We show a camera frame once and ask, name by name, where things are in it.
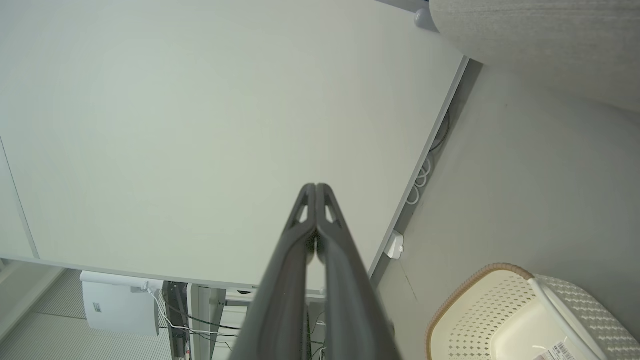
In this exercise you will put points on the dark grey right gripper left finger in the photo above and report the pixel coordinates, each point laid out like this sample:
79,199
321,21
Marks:
280,290

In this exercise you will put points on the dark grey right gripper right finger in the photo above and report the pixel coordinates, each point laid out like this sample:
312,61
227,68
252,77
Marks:
345,290

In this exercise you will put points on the white perforated laundry basket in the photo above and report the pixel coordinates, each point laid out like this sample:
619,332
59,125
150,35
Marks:
500,320

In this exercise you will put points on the white power strip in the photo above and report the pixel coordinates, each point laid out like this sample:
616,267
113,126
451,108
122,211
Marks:
394,245

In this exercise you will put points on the black equipment stand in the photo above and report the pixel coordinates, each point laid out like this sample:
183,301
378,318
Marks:
177,320

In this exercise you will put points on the white box device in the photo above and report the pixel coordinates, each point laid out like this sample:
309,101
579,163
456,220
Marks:
120,305

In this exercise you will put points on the large white partition panel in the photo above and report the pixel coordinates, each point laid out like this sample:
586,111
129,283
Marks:
225,125

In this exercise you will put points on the white printed label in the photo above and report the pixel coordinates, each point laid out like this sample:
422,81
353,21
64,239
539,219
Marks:
557,351

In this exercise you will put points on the grey panel foot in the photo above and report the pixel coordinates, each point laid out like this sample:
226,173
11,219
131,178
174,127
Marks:
424,19

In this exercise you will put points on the grey fabric sofa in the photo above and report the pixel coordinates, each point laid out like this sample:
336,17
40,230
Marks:
550,45

